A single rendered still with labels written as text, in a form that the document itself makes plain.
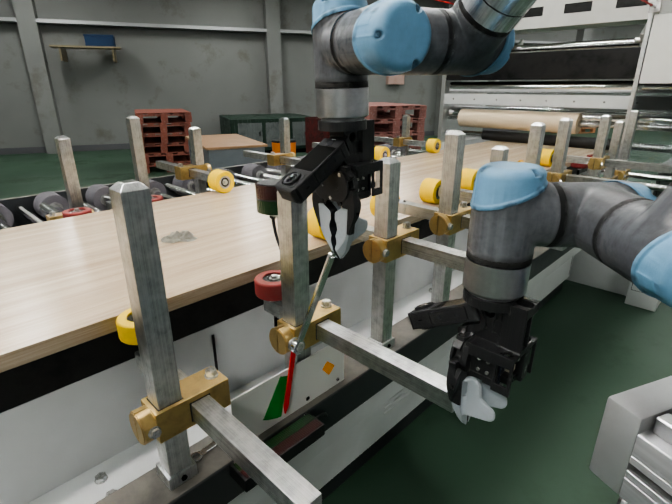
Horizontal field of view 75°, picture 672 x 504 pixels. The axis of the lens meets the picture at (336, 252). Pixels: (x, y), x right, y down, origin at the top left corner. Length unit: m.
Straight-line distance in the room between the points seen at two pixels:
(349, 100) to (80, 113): 10.09
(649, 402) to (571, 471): 1.41
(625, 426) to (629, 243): 0.16
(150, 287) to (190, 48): 10.03
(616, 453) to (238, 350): 0.74
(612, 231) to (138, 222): 0.51
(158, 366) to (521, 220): 0.49
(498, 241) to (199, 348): 0.65
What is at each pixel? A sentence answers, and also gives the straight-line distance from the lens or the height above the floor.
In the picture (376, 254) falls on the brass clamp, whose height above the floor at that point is 0.94.
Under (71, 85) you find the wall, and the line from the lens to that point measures 10.61.
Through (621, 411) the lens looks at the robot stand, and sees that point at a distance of 0.49.
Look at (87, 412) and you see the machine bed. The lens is 0.91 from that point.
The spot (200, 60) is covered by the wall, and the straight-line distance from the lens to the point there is 10.56.
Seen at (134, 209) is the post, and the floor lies 1.13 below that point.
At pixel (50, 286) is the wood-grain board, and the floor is 0.90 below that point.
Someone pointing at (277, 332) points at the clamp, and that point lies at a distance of 0.78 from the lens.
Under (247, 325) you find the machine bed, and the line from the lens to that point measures 1.00.
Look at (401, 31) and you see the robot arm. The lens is 0.52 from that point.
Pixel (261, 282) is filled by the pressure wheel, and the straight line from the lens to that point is 0.86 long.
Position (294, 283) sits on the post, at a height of 0.95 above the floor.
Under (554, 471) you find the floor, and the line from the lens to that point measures 1.88.
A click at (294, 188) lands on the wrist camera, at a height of 1.14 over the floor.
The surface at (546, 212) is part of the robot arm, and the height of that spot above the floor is 1.14.
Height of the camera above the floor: 1.26
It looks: 21 degrees down
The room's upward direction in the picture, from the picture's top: straight up
